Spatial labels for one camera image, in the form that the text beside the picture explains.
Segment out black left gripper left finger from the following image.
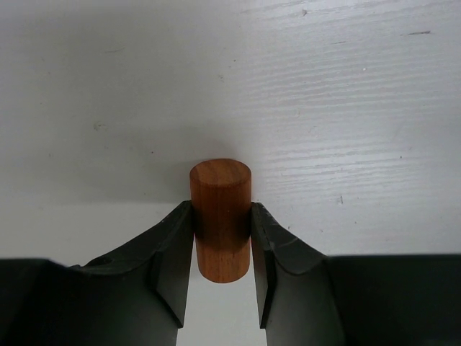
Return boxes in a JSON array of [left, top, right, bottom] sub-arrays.
[[1, 201, 193, 345]]

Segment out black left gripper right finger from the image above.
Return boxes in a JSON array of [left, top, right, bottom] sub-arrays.
[[251, 203, 460, 345]]

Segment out orange wood cylinder block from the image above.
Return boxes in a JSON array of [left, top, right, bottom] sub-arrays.
[[189, 159, 251, 283]]

